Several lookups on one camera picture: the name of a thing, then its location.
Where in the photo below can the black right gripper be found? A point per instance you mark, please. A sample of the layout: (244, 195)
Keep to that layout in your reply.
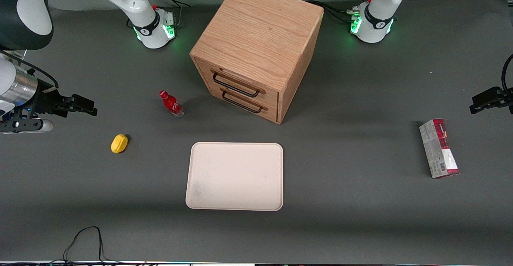
(47, 102)

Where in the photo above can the wooden two-drawer cabinet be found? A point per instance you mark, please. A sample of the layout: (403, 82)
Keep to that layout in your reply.
(256, 33)

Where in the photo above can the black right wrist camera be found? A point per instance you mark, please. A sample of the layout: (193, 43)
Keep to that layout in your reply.
(24, 125)

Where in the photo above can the beige rectangular tray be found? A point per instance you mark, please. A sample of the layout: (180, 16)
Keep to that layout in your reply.
(234, 176)

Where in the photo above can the yellow toy lemon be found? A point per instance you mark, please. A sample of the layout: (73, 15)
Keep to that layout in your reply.
(119, 144)

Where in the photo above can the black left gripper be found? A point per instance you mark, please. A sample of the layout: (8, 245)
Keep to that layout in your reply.
(493, 97)

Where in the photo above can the red and grey carton box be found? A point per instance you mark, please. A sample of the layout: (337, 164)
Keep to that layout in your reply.
(439, 148)

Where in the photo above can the red coke bottle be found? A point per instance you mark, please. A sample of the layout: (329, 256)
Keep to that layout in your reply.
(170, 103)

